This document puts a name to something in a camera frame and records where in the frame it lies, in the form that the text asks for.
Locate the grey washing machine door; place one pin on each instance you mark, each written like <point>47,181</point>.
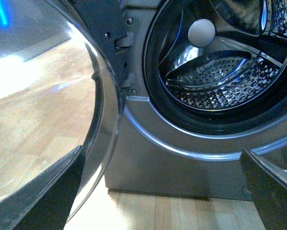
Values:
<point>62,66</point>

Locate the silver front-load washing machine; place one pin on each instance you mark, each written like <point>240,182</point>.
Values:
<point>191,111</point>

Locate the white round drum hub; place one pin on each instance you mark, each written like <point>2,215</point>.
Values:
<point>201,33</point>

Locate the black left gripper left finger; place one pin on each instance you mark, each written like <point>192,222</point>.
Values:
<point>45,202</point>

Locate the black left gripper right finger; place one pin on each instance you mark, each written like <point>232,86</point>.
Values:
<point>268,185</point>

